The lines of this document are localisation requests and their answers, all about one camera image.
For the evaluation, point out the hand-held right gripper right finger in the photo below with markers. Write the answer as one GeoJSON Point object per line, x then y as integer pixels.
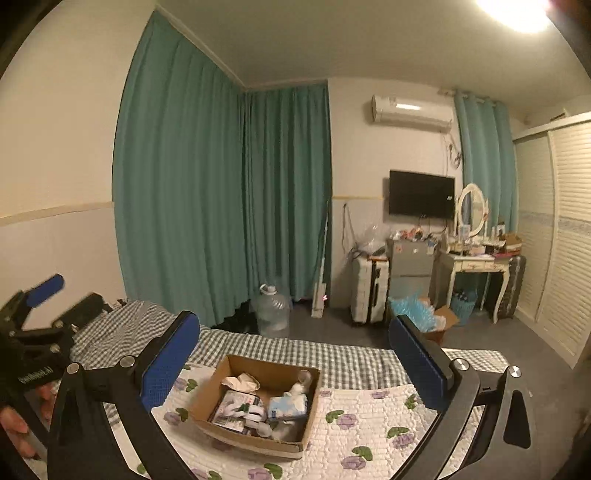
{"type": "Point", "coordinates": [418, 364]}

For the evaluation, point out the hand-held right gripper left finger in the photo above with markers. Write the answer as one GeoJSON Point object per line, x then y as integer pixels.
{"type": "Point", "coordinates": [171, 360]}

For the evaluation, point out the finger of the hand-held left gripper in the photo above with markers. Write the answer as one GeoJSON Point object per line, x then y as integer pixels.
{"type": "Point", "coordinates": [44, 287]}
{"type": "Point", "coordinates": [85, 311]}

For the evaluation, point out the brown cardboard box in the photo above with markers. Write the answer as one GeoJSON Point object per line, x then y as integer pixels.
{"type": "Point", "coordinates": [207, 397]}

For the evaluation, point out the cream white cloth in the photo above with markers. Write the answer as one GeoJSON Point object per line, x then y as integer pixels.
{"type": "Point", "coordinates": [240, 382]}

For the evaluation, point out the white tissue packet navy label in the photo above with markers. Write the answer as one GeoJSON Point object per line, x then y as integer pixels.
{"type": "Point", "coordinates": [226, 408]}

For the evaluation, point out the white sock bundle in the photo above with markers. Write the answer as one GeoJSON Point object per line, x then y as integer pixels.
{"type": "Point", "coordinates": [249, 412]}

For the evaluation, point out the small white sock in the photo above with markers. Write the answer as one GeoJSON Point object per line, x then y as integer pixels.
{"type": "Point", "coordinates": [299, 385]}

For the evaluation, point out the light blue tissue pack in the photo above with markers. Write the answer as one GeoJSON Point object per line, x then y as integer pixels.
{"type": "Point", "coordinates": [288, 406]}

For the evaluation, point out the grey white cloth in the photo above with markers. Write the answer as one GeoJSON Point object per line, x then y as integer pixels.
{"type": "Point", "coordinates": [277, 431]}

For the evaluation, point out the person's left hand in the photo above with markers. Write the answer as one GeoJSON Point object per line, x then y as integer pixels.
{"type": "Point", "coordinates": [14, 422]}

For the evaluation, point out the small floor cardboard box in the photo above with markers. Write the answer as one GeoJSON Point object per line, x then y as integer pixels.
{"type": "Point", "coordinates": [445, 321]}

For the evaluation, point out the blue plastic bag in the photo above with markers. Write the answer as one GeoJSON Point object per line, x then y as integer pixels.
{"type": "Point", "coordinates": [413, 311]}

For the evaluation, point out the blue basket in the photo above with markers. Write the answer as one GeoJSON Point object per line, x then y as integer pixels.
{"type": "Point", "coordinates": [464, 302]}

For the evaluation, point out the small grey fridge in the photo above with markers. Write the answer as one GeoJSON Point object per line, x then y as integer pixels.
{"type": "Point", "coordinates": [411, 277]}

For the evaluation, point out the white floral quilt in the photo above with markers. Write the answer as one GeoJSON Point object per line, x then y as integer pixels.
{"type": "Point", "coordinates": [369, 438]}

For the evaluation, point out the white suitcase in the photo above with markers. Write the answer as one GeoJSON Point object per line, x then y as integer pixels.
{"type": "Point", "coordinates": [369, 290]}

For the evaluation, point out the grey checked blanket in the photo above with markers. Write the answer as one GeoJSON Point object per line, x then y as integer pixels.
{"type": "Point", "coordinates": [323, 360]}

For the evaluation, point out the clear water jug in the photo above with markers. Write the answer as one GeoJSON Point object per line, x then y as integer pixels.
{"type": "Point", "coordinates": [272, 311]}

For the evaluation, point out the white dressing table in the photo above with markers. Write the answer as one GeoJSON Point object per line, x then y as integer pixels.
{"type": "Point", "coordinates": [471, 265]}

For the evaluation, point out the white flat mop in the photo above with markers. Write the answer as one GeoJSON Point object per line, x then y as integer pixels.
{"type": "Point", "coordinates": [321, 295]}

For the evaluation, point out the dark suitcase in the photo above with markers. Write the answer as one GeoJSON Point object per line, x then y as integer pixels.
{"type": "Point", "coordinates": [512, 286]}

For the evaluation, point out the clear plastic bag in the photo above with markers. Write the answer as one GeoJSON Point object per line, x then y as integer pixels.
{"type": "Point", "coordinates": [371, 240]}

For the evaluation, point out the wide teal curtain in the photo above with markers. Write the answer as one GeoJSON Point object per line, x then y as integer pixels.
{"type": "Point", "coordinates": [180, 184]}

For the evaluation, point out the white oval vanity mirror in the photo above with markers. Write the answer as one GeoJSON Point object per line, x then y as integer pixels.
{"type": "Point", "coordinates": [472, 207]}

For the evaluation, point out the white louvred wardrobe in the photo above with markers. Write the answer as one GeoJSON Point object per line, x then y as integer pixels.
{"type": "Point", "coordinates": [563, 240]}

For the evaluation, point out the teal corner curtain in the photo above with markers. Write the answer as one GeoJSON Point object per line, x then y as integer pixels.
{"type": "Point", "coordinates": [288, 194]}

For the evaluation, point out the narrow teal curtain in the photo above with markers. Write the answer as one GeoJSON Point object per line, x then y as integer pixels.
{"type": "Point", "coordinates": [489, 152]}

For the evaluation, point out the white air conditioner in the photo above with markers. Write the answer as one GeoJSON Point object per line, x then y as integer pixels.
{"type": "Point", "coordinates": [411, 113]}

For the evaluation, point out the ceiling lamp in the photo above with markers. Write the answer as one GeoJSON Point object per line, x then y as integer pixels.
{"type": "Point", "coordinates": [512, 11]}

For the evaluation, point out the black wall television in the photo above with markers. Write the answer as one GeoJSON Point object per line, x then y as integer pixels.
{"type": "Point", "coordinates": [422, 194]}

